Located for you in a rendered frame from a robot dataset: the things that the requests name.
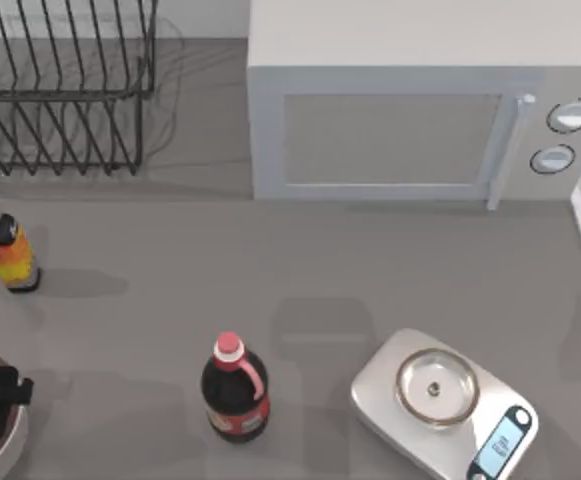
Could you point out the pale microwave oven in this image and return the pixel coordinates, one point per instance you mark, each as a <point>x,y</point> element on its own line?
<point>395,35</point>

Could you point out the round metal bowl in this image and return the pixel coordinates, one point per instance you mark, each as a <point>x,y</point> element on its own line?
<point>437,387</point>

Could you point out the small white microwave knob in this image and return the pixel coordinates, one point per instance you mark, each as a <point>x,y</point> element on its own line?
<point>551,159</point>

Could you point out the large white microwave knob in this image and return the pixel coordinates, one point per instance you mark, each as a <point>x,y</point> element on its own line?
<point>569,116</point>

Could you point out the silver kitchen scale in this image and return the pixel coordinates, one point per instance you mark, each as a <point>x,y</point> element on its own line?
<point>385,395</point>

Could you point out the microwave oven door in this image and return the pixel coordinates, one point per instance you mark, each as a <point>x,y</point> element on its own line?
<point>390,137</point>

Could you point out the dark bottle with yellow label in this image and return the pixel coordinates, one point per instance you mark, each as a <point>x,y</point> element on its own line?
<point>11,252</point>

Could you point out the grey round pot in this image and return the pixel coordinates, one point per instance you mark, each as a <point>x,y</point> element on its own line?
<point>12,440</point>

